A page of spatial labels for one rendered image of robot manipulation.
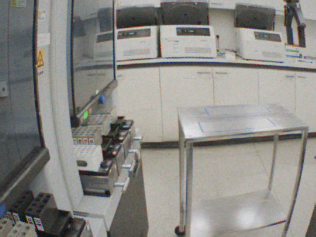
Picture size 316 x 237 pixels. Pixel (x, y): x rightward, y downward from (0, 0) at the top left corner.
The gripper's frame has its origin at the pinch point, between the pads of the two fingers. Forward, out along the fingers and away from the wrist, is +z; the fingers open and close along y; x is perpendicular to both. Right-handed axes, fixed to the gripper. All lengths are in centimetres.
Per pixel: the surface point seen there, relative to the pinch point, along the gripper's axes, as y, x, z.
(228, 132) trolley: 18, 27, 38
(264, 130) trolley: 17.9, 10.6, 38.1
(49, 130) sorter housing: -35, 75, 19
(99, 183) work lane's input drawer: -17, 69, 42
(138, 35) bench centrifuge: 221, 87, 4
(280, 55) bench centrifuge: 219, -65, 21
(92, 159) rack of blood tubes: -15, 70, 34
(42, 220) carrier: -55, 73, 34
